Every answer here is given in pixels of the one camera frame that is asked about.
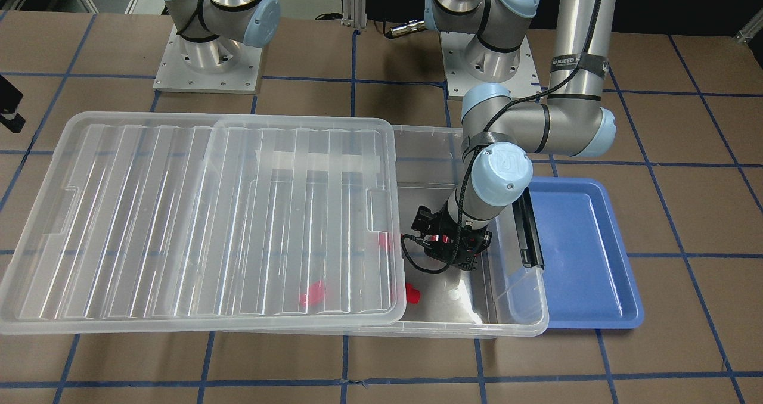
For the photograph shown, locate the aluminium frame post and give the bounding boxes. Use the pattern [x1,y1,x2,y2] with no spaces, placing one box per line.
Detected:
[341,0,367,30]

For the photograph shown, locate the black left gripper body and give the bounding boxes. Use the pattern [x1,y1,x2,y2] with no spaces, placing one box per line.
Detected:
[424,210,492,272]

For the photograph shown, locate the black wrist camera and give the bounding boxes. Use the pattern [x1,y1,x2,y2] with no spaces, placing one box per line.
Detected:
[411,205,441,238]

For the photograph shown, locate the red block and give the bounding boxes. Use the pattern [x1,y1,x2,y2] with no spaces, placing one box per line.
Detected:
[378,231,396,253]
[299,280,326,309]
[405,282,421,304]

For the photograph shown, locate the clear plastic storage box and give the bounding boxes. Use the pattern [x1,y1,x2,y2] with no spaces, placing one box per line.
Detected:
[221,125,550,338]

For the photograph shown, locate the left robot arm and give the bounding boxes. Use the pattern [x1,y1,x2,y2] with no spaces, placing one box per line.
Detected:
[402,0,616,274]

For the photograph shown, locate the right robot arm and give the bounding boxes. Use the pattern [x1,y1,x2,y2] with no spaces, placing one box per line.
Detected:
[163,0,281,74]

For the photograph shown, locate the black box latch handle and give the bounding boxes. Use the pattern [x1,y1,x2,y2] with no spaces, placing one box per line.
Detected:
[512,188,545,270]

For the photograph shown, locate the blue plastic tray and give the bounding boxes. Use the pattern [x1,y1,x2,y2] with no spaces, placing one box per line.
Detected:
[529,178,645,329]

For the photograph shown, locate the clear plastic box lid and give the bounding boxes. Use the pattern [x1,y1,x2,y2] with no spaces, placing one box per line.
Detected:
[2,113,407,334]

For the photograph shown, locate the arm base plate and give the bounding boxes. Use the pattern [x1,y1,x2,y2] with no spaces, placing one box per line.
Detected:
[439,32,541,100]
[153,27,264,95]

